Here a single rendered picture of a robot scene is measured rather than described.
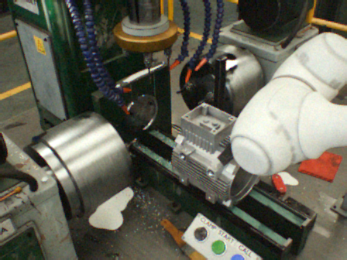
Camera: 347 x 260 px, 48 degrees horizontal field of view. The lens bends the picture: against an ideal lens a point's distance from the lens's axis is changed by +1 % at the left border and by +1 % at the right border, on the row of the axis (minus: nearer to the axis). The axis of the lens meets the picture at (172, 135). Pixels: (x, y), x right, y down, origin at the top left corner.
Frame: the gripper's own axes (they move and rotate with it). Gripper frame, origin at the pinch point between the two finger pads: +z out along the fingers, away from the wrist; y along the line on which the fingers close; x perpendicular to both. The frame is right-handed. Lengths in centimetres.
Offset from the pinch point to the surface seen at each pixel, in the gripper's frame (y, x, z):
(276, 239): -1.1, 24.2, 8.8
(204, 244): 21.2, 12.5, -0.6
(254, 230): 1.1, 19.2, 10.8
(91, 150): 24.3, -22.0, 10.4
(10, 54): -78, -238, 267
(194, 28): -258, -158, 221
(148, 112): -9.1, -30.3, 30.1
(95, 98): 9.0, -38.8, 20.3
